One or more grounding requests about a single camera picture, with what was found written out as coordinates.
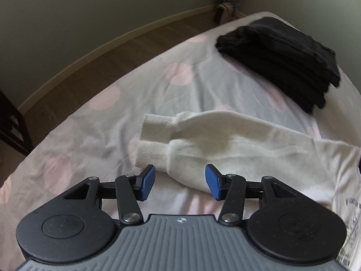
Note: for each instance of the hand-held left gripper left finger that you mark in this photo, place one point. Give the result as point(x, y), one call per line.
point(147, 182)

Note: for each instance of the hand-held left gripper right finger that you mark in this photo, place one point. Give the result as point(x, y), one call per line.
point(214, 182)

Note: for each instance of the white sweatshirt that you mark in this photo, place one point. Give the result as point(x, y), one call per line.
point(242, 149)

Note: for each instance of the stack of black folded clothes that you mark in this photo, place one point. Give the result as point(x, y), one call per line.
point(284, 59)

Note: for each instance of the pink polka dot bed sheet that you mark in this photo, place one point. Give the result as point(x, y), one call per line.
point(112, 135)

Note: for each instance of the dark wooden furniture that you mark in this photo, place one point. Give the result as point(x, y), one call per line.
point(12, 127)

